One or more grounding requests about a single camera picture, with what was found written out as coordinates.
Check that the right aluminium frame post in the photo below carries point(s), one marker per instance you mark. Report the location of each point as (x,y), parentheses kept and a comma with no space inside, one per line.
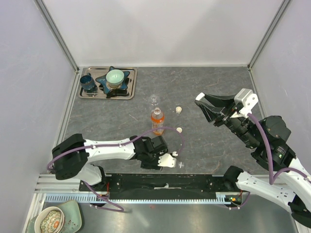
(270,30)

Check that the small clear empty bottle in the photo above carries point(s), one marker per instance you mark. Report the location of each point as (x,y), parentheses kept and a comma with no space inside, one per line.
(154,100)

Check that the aluminium frame post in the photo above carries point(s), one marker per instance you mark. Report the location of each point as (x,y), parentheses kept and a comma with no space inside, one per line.
(270,30)
(56,33)

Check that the pale green bowl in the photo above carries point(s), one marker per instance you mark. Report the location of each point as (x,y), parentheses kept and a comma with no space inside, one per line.
(114,77)

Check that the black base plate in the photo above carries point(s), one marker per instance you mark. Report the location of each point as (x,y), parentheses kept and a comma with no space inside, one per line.
(164,185)

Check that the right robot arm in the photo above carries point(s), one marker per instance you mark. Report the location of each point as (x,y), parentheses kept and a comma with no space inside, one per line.
(289,184)

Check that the blue star-shaped dish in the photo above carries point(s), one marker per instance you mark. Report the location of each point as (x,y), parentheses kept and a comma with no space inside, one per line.
(106,88)

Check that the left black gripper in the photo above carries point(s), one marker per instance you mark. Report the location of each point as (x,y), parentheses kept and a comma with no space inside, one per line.
(145,164)

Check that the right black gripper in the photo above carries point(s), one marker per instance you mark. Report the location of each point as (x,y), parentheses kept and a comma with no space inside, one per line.
(211,112)

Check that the slotted cable duct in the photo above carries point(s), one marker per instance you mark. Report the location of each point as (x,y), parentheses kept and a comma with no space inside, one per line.
(93,199)

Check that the green square plate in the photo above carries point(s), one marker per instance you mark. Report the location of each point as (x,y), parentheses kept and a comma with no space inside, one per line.
(73,218)

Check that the steel tray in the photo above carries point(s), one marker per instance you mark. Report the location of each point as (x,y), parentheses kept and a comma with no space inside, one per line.
(116,94)

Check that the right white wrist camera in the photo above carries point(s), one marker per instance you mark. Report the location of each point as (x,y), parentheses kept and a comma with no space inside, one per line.
(245,100)

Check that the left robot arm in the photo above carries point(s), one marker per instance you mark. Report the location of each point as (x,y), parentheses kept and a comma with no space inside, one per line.
(76,157)

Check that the dark blue cup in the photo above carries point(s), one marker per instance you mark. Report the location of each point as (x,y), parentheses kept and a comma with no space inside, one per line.
(88,83)

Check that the left aluminium frame post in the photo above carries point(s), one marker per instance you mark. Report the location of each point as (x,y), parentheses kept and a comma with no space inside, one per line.
(56,33)

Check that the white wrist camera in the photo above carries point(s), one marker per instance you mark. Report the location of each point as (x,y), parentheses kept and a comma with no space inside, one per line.
(168,160)
(245,100)

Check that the orange drink bottle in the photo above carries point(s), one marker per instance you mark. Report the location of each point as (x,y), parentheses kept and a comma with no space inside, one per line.
(157,118)

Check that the white ribbed bottle cap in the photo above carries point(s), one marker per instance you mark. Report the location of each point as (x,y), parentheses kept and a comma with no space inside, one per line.
(178,109)

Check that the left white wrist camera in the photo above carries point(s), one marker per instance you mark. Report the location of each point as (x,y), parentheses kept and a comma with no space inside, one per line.
(168,160)

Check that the patterned ceramic bowl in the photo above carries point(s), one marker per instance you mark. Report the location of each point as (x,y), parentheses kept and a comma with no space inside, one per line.
(50,220)

